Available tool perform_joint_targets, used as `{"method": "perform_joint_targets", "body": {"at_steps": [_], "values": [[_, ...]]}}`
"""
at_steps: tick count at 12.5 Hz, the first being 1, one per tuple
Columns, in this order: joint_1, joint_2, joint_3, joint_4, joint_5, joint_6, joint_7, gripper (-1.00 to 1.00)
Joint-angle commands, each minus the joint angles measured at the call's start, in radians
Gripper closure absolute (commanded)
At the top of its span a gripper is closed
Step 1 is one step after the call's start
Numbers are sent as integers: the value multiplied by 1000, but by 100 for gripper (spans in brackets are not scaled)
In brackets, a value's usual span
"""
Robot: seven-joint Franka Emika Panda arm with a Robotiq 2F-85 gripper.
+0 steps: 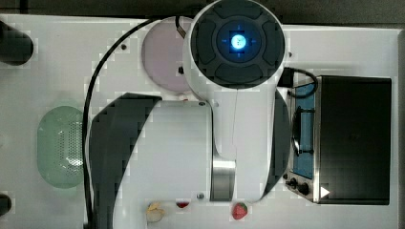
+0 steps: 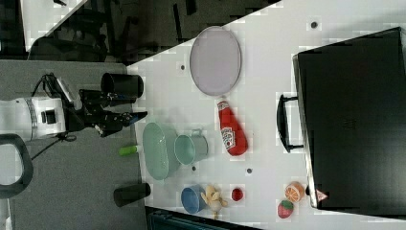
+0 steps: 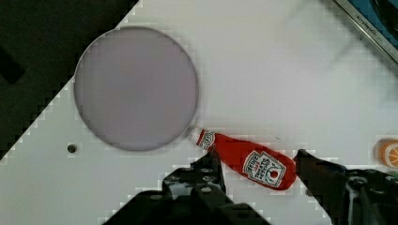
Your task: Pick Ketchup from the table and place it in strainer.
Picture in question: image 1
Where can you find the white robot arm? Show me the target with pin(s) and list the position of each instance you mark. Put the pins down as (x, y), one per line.
(228, 142)

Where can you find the green oval strainer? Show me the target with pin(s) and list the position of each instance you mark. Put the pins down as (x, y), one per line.
(59, 147)

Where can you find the lilac round plate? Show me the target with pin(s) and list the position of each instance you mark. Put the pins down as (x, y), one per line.
(161, 56)

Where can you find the dark red plush fruit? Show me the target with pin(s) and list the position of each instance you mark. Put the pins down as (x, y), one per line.
(182, 204)

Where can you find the red plush strawberry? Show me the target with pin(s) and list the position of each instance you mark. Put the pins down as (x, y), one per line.
(239, 211)

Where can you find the yellow plush banana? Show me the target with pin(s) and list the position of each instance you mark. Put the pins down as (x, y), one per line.
(154, 213)

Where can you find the black toaster oven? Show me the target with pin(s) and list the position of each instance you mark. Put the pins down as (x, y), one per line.
(341, 140)

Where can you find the black round pot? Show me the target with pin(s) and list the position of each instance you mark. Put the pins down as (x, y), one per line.
(16, 48)

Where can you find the dark round object bottom left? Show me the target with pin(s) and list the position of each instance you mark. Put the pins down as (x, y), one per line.
(5, 204)

